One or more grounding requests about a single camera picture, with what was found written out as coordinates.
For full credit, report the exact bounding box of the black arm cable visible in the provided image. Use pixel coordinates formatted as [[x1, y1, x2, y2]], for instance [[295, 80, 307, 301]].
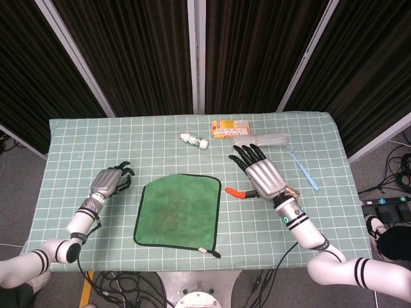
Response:
[[76, 218, 109, 298], [250, 242, 299, 308]]

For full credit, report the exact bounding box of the clear plastic straw pack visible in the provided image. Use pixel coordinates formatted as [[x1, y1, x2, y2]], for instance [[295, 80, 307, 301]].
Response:
[[232, 133, 290, 148]]

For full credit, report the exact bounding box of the yellow floor tape strip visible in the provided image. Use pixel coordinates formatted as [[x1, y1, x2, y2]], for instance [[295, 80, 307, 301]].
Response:
[[79, 271, 94, 308]]

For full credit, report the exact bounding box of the light blue toothbrush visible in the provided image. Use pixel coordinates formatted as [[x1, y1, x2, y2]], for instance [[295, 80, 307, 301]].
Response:
[[288, 150, 320, 191]]

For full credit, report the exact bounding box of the black power strip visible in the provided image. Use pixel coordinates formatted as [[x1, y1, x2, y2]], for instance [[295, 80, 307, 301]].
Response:
[[361, 196, 411, 208]]

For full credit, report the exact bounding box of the black white shoe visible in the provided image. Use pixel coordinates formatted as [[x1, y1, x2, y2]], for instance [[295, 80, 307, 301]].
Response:
[[364, 214, 391, 254]]

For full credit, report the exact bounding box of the grey partition frame post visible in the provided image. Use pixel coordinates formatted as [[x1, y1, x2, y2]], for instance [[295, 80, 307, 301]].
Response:
[[34, 0, 116, 118], [276, 0, 340, 112], [187, 0, 206, 115]]

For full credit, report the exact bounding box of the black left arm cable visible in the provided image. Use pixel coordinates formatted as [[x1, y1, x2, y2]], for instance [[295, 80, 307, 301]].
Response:
[[76, 218, 109, 298]]

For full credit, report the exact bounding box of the black trouser leg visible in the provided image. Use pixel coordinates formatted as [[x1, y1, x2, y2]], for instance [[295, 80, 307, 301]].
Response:
[[377, 224, 411, 262]]

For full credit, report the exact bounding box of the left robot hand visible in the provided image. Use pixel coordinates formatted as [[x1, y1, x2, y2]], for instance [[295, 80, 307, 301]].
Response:
[[89, 161, 136, 198]]

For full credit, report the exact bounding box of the small white green bottle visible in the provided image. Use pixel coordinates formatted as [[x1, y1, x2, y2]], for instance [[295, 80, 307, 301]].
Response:
[[179, 132, 209, 150]]

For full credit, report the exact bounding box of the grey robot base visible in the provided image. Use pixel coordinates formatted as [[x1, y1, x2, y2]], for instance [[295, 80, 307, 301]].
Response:
[[157, 271, 241, 308]]

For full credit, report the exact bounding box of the yellow snack box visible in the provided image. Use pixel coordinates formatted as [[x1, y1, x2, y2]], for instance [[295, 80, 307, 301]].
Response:
[[211, 119, 251, 139]]

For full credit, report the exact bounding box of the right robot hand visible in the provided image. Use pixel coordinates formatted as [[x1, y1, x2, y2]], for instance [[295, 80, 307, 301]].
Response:
[[224, 143, 288, 201]]

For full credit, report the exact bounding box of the dark ribbed partition panel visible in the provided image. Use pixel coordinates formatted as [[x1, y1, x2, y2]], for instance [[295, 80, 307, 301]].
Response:
[[53, 0, 194, 118], [284, 0, 411, 158], [0, 0, 107, 155], [205, 0, 331, 115]]

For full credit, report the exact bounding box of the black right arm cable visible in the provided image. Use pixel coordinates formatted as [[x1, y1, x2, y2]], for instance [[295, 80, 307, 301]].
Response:
[[250, 242, 299, 308]]

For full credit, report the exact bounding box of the black floor cable bundle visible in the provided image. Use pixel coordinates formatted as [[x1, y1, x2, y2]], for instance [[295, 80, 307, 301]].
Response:
[[0, 133, 20, 155], [358, 141, 411, 195], [91, 271, 168, 308]]

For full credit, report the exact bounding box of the green microfiber cloth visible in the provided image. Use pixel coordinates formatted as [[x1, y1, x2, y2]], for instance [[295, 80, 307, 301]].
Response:
[[133, 173, 223, 259]]

